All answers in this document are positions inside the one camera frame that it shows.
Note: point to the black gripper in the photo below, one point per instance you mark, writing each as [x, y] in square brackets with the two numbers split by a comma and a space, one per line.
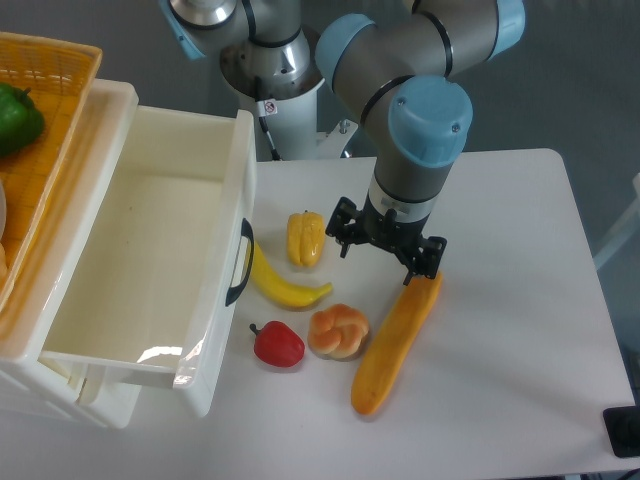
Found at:
[420, 255]

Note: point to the long orange bread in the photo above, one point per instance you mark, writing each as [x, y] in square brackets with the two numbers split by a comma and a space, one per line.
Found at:
[385, 356]

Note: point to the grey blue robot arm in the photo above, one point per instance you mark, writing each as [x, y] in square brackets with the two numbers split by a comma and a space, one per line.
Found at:
[394, 82]

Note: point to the round knotted bread roll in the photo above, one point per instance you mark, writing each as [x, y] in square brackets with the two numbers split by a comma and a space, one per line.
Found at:
[338, 332]

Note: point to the yellow bell pepper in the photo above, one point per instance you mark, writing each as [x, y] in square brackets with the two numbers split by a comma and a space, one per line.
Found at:
[305, 238]

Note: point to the yellow banana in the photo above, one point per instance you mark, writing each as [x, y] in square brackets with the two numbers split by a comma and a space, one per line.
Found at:
[278, 289]

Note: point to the red bell pepper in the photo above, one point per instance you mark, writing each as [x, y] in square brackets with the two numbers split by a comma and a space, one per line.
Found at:
[277, 345]

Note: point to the white plastic drawer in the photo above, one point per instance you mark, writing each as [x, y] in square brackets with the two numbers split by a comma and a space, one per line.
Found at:
[145, 306]

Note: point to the black device at edge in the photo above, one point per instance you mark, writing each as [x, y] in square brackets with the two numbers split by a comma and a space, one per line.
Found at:
[622, 426]

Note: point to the white plastic drawer cabinet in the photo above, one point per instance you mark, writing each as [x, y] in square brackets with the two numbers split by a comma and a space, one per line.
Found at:
[49, 389]

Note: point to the orange plastic basket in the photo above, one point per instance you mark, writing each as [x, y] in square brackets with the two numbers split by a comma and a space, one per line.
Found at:
[58, 75]

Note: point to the green bell pepper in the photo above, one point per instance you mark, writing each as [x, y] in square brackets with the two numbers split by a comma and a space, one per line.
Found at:
[21, 121]

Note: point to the dark blue drawer handle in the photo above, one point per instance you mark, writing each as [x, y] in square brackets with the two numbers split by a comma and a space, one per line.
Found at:
[244, 264]

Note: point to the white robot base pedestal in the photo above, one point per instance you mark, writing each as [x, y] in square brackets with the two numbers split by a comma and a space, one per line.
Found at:
[287, 129]

